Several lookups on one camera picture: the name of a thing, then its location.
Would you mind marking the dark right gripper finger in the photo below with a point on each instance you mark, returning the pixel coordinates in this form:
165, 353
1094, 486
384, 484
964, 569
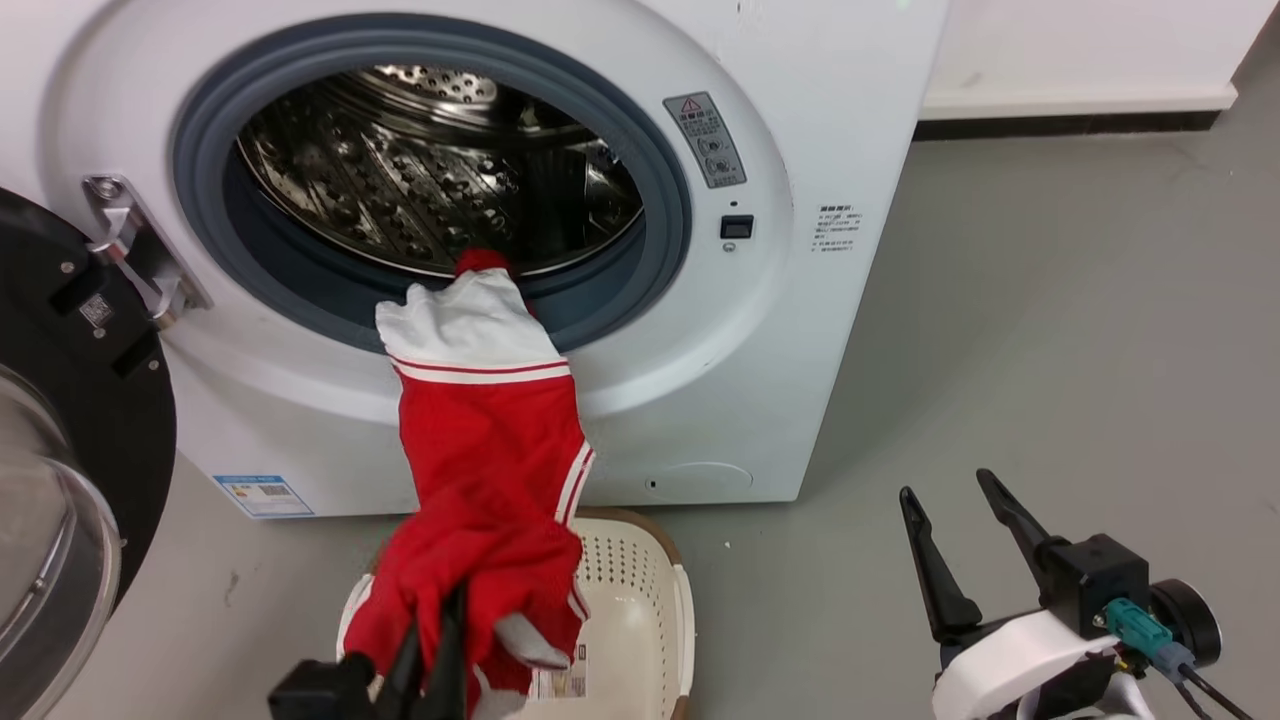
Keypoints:
1020, 525
935, 580

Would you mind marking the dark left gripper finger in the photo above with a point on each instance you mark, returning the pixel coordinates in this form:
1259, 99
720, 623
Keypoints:
447, 660
402, 675

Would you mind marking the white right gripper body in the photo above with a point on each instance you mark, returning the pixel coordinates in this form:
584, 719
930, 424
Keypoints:
1010, 665

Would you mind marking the red and white garment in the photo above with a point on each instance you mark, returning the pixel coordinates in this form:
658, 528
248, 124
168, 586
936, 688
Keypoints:
490, 450

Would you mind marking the white barcode sticker on basket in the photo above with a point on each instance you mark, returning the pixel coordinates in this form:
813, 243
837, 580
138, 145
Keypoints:
562, 682

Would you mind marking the cream plastic laundry basket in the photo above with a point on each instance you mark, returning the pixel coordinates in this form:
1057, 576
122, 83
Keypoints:
640, 600

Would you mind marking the white front-load washing machine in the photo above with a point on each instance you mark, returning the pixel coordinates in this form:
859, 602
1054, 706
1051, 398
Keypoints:
760, 380

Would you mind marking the open washing machine door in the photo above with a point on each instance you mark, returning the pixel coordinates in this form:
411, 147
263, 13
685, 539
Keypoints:
70, 420

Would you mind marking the blue energy label sticker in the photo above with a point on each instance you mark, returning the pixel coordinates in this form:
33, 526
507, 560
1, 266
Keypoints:
264, 495

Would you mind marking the round filter access cover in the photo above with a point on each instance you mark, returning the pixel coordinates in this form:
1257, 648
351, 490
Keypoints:
700, 482

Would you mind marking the small printed text label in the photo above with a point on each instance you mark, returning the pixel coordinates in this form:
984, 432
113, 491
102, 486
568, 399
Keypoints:
836, 228

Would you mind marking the black door latch socket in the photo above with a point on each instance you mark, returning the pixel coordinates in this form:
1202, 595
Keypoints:
737, 227

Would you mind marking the grey rubber door gasket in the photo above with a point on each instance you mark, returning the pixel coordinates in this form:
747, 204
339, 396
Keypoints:
660, 210

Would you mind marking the small QR sticker on door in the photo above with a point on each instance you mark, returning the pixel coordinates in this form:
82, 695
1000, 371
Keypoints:
96, 311

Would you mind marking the stainless steel washer drum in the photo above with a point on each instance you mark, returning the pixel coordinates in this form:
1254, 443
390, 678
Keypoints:
420, 170

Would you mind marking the grey warning sticker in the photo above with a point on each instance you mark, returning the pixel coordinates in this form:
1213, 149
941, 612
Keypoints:
705, 140

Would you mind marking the silver metal door hinge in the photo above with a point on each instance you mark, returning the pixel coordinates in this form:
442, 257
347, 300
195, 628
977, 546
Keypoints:
140, 250

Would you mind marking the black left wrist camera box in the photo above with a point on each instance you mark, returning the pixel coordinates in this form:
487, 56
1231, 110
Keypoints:
320, 690

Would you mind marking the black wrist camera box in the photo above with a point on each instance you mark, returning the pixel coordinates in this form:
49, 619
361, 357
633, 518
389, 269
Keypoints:
1095, 585
320, 690

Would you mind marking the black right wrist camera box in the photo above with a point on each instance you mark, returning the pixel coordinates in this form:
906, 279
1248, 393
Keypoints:
1095, 585

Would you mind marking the white wall baseboard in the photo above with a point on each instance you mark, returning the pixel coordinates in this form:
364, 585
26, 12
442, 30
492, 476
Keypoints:
1080, 100

